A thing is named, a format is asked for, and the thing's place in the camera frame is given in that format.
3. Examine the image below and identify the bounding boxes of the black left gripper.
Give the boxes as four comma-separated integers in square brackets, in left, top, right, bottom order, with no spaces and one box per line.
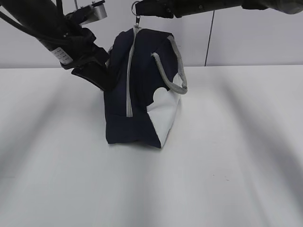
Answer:
[56,27,114,91]

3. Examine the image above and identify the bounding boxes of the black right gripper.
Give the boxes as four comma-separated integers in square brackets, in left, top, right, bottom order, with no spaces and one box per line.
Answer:
[136,0,243,18]

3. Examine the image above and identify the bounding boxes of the navy and white lunch bag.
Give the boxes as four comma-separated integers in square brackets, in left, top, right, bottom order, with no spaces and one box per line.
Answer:
[104,24,188,148]

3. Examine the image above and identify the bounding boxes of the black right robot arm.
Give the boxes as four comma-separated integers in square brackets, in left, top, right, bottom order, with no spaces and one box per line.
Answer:
[135,0,303,18]

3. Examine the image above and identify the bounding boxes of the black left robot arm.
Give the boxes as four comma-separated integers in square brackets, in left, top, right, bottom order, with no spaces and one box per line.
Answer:
[0,0,118,91]

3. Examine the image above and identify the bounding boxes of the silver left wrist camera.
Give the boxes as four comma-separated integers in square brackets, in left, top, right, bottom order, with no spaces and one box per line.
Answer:
[65,0,107,26]

